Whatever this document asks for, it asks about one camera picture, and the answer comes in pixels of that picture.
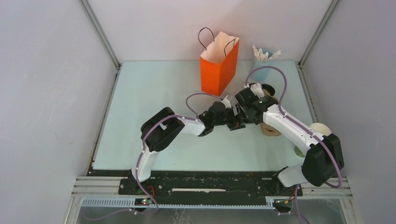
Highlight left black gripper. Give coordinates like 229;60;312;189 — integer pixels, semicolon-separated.
212;103;252;131

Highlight orange paper bag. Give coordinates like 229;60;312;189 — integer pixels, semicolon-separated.
199;31;240;96

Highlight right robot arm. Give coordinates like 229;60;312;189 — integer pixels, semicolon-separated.
235;87;344;195

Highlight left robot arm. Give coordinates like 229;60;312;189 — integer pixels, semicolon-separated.
129;101;248;194

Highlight brown cardboard cup carrier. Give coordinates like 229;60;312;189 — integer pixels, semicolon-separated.
260;95;283;137

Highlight light blue holder cup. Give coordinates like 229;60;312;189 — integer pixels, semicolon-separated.
250;58;272;83

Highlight white wrapped stirrer sticks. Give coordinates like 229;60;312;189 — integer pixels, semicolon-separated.
252;45;282;63

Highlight stack of paper cups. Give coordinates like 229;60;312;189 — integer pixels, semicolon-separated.
294;123;332;158

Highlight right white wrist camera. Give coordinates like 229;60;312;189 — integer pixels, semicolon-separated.
250;83;265;98

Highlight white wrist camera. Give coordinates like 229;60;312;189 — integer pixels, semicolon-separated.
250;83;265;98
221;95;237;109

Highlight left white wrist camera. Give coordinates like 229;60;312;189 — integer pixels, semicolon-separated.
221;95;237;109

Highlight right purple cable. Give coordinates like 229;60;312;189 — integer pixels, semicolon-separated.
244;65;343;224

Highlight purple cable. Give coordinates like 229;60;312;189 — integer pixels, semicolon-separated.
244;65;343;224
82;92;223;222

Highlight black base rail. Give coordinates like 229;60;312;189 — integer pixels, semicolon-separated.
72;169;354;216

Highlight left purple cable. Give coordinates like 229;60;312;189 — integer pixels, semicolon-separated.
82;92;223;222

